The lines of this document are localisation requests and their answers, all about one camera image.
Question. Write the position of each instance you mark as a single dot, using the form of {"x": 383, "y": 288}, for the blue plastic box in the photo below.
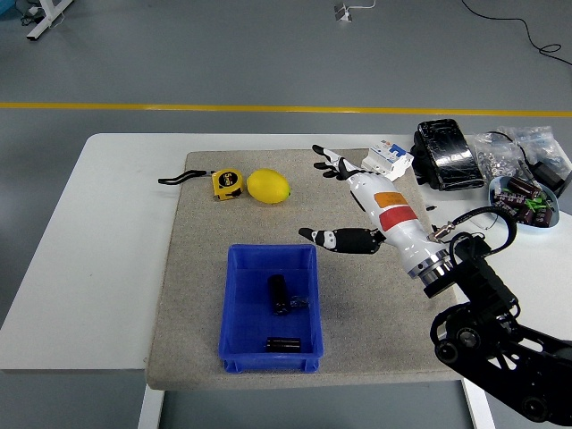
{"x": 246, "y": 313}

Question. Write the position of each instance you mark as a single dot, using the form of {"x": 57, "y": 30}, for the clear bag of metal nuts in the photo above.
{"x": 496, "y": 156}

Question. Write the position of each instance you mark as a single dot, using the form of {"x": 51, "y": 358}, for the large dark battery in bowl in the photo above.
{"x": 524, "y": 187}

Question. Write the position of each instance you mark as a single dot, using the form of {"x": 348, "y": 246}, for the black plastic-wrapped device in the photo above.
{"x": 449, "y": 154}

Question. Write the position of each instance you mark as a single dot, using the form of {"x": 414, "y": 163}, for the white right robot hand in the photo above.
{"x": 393, "y": 214}

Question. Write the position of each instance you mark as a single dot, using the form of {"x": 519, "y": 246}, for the dark brown cylindrical battery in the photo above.
{"x": 279, "y": 295}
{"x": 283, "y": 345}

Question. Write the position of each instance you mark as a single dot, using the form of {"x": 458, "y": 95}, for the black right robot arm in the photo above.
{"x": 482, "y": 277}

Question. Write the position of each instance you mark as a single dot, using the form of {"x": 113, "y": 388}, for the white furniture frame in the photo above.
{"x": 44, "y": 22}

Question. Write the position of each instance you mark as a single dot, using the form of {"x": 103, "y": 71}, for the small black clip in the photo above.
{"x": 300, "y": 302}

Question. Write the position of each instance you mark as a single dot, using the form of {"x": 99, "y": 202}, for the light blue bowl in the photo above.
{"x": 552, "y": 223}

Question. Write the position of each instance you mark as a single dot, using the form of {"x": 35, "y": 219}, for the black power adapter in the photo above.
{"x": 547, "y": 174}

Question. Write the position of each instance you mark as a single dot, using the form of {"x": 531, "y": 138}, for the white circuit breaker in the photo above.
{"x": 389, "y": 156}

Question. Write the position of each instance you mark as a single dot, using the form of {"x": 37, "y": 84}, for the yellow tape measure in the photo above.
{"x": 228, "y": 183}

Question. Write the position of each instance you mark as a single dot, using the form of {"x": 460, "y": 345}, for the grey-brown mat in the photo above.
{"x": 268, "y": 223}

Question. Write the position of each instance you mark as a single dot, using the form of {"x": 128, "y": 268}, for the white table leg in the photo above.
{"x": 478, "y": 406}
{"x": 149, "y": 409}

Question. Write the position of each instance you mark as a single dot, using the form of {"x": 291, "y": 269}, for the yellow lemon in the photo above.
{"x": 268, "y": 186}

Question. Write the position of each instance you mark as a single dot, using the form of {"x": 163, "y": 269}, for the clear bag of small parts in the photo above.
{"x": 543, "y": 143}

